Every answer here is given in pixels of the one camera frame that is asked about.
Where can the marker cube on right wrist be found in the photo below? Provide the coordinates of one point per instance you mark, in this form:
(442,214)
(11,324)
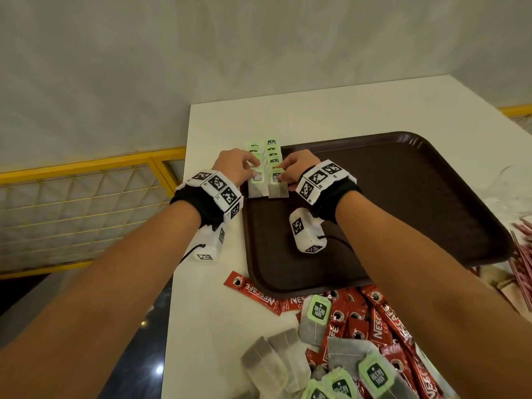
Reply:
(307,232)

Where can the green tag tea bag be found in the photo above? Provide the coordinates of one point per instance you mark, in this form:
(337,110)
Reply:
(277,189)
(257,189)

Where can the person's left hand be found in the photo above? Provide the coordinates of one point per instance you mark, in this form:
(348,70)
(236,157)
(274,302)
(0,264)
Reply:
(235,166)

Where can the brown plastic tray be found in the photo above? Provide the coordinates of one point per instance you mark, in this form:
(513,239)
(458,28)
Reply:
(407,203)

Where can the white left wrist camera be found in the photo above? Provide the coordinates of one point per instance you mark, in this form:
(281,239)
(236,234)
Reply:
(212,245)

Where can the person's right forearm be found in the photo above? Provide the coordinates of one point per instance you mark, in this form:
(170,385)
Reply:
(432,286)

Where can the person's left forearm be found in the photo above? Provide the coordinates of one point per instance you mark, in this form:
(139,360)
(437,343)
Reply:
(104,303)

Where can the neat rows of tea bags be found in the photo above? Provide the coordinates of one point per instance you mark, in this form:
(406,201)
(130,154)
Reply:
(272,151)

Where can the left wristband with marker tiles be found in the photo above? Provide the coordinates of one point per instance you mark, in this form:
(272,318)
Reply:
(218,184)

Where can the pile of tea bags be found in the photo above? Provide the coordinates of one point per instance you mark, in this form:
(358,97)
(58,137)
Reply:
(282,353)

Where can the wristband with marker tiles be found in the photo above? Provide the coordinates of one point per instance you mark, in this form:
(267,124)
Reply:
(218,184)
(320,178)

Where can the pile of pink stirrer sticks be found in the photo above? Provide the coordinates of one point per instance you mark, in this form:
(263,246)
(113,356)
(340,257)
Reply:
(523,261)

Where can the person's right hand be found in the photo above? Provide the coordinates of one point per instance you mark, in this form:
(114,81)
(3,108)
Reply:
(301,164)

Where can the pile of brown sugar packets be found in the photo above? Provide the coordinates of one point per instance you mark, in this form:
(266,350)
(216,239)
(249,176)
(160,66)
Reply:
(511,290)

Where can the pile of red Nescafe sachets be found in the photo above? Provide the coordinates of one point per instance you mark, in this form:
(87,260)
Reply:
(386,328)

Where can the right wristband with marker tiles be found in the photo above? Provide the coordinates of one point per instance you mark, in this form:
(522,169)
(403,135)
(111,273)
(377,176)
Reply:
(320,178)

